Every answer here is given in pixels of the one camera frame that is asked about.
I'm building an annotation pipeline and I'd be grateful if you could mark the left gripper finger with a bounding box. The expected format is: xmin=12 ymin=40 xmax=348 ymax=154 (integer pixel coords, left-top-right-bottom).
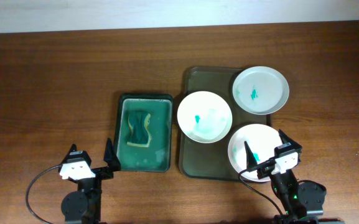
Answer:
xmin=61 ymin=144 xmax=77 ymax=164
xmin=103 ymin=138 xmax=121 ymax=172

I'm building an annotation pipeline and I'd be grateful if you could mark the white plate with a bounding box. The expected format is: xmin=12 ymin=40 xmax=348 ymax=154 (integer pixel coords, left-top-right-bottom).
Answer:
xmin=227 ymin=124 xmax=282 ymax=182
xmin=232 ymin=66 xmax=290 ymax=115
xmin=177 ymin=91 xmax=233 ymax=144

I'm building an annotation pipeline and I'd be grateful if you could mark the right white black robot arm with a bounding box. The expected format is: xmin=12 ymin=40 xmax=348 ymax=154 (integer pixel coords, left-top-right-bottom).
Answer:
xmin=238 ymin=130 xmax=327 ymax=223

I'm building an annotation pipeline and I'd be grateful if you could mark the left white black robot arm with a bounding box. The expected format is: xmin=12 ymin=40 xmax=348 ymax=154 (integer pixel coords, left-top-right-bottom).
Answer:
xmin=59 ymin=139 xmax=121 ymax=224

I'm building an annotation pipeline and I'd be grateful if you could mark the green yellow sponge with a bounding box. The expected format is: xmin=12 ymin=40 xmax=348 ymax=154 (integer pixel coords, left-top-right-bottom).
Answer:
xmin=127 ymin=111 xmax=152 ymax=147

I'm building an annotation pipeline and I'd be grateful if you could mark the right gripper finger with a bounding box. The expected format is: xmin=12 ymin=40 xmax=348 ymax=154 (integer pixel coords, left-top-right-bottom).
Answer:
xmin=278 ymin=129 xmax=301 ymax=149
xmin=244 ymin=141 xmax=258 ymax=169

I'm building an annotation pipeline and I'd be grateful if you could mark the large dark serving tray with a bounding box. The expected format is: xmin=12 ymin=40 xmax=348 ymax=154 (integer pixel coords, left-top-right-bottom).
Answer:
xmin=179 ymin=66 xmax=272 ymax=182

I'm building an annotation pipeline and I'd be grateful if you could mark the small green water tray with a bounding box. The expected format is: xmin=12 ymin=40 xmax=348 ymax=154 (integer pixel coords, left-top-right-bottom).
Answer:
xmin=113 ymin=93 xmax=174 ymax=172

